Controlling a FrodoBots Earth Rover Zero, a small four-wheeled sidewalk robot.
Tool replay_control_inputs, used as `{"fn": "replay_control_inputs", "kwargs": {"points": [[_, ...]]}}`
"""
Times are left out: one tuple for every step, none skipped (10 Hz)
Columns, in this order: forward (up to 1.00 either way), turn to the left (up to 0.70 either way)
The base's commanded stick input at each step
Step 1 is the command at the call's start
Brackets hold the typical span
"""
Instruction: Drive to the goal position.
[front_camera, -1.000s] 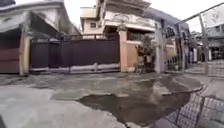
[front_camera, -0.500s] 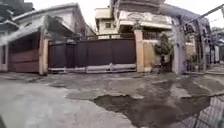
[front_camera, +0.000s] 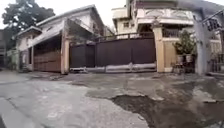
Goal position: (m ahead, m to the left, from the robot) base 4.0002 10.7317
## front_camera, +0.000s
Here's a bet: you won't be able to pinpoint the dark brown metal gate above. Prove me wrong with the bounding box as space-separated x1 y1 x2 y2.
68 31 158 74

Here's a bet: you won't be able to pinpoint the beige multi-storey building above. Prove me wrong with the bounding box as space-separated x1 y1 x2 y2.
111 0 201 73

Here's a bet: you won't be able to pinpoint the grey concrete road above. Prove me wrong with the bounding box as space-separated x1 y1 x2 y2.
0 68 224 128

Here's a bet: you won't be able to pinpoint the house with grey roof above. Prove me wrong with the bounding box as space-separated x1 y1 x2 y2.
14 3 108 75

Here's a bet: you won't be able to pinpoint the potted plants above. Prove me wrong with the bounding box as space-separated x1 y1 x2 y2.
172 29 198 74

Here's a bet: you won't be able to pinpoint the building with grey pillar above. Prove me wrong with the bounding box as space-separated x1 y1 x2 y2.
176 0 224 78

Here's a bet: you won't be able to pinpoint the large dark tree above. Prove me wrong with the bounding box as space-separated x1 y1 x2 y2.
1 0 56 51

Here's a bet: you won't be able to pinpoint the beige wall with pillar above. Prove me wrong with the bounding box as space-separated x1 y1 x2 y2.
151 19 178 74

